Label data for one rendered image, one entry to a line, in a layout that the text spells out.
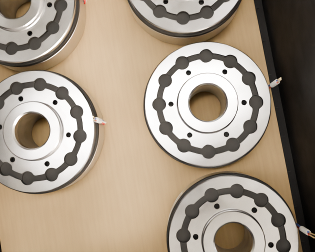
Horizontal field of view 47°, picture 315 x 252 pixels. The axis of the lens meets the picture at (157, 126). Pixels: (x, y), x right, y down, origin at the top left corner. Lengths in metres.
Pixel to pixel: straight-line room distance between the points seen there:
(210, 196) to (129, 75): 0.13
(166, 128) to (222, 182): 0.06
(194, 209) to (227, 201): 0.03
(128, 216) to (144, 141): 0.07
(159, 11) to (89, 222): 0.19
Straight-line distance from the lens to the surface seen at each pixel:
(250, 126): 0.30
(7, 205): 0.36
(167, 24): 0.30
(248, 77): 0.30
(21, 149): 0.31
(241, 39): 0.34
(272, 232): 0.30
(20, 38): 0.33
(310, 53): 0.26
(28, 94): 0.32
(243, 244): 0.32
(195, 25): 0.30
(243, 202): 0.29
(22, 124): 0.32
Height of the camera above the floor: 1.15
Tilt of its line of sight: 85 degrees down
